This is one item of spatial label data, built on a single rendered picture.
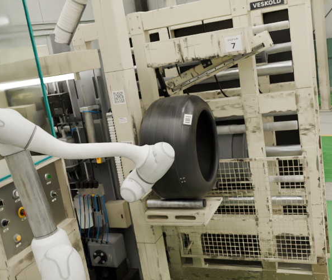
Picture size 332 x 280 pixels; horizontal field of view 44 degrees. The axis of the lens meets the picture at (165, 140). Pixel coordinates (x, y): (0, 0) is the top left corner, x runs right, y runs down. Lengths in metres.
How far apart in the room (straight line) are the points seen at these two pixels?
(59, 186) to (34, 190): 0.58
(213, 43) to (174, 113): 0.49
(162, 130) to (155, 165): 0.50
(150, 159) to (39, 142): 0.42
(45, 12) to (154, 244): 10.87
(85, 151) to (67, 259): 0.41
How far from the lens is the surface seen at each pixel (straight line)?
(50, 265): 1.64
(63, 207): 2.36
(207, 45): 2.35
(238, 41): 2.31
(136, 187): 1.64
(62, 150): 1.60
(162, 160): 1.57
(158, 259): 2.56
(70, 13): 2.75
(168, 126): 2.04
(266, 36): 2.42
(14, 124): 1.57
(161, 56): 2.44
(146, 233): 2.50
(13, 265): 2.04
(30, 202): 1.77
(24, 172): 1.75
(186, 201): 2.23
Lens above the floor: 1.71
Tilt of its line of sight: 12 degrees down
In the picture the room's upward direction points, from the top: 9 degrees counter-clockwise
